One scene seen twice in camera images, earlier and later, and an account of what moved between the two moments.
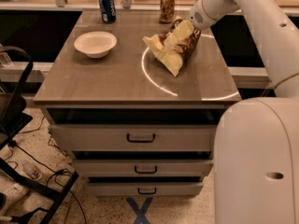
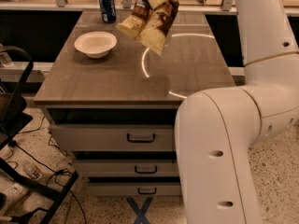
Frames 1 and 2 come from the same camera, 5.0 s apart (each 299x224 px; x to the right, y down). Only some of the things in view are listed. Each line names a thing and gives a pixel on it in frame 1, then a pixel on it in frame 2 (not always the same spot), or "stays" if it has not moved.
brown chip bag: x=175 y=44 -> x=153 y=16
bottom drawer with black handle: x=146 y=189 stays
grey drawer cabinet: x=136 y=98 stays
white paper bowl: x=95 y=44 stays
